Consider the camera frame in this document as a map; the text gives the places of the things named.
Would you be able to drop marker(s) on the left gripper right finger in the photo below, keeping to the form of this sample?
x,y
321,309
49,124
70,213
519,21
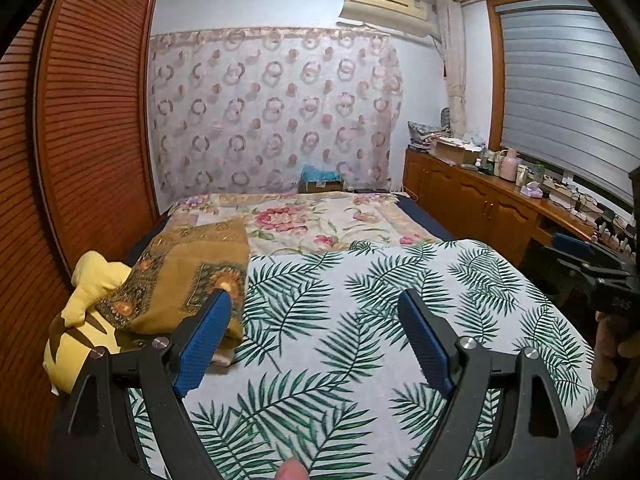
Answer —
x,y
458,368

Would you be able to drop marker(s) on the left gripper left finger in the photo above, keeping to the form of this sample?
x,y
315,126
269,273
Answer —
x,y
169,368

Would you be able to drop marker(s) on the mustard paisley patterned cloth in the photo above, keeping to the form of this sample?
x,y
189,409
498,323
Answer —
x,y
176,273

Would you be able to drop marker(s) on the person's right hand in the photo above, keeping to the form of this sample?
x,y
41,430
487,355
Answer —
x,y
607,347

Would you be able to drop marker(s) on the beige folded cloth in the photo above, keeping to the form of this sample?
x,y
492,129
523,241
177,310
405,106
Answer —
x,y
223,357

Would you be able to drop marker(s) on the yellow plush toy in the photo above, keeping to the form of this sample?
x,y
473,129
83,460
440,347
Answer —
x,y
79,327

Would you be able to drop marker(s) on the lavender tissue pack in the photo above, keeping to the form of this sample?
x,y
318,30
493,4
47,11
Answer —
x,y
532,189

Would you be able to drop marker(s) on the palm leaf print sheet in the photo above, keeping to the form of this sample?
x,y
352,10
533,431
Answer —
x,y
325,373

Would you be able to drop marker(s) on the navy blue mattress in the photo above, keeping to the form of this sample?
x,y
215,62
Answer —
x,y
420,216

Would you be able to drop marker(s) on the pink thermos jug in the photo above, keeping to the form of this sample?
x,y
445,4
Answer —
x,y
508,164

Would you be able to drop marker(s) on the long wooden sideboard cabinet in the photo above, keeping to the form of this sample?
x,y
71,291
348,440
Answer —
x,y
468,204

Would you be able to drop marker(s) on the floral rose bed blanket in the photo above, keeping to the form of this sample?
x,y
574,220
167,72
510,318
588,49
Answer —
x,y
297,223

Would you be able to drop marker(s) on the grey window roller blind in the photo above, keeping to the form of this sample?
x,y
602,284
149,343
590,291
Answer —
x,y
571,95

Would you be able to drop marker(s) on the open cardboard box on sideboard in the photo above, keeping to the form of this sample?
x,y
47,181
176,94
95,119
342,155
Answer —
x,y
455,152

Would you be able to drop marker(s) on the cardboard box with blue cloth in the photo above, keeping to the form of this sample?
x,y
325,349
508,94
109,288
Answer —
x,y
315,180

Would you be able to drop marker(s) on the pink circle patterned curtain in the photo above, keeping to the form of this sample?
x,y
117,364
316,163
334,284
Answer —
x,y
246,110

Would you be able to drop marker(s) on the brown louvered wardrobe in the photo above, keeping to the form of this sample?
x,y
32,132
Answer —
x,y
75,175

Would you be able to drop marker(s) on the beige tied side curtain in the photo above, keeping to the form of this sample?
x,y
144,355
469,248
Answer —
x,y
451,28

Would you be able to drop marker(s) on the wall air conditioner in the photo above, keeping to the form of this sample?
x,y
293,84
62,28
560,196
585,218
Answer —
x,y
408,16

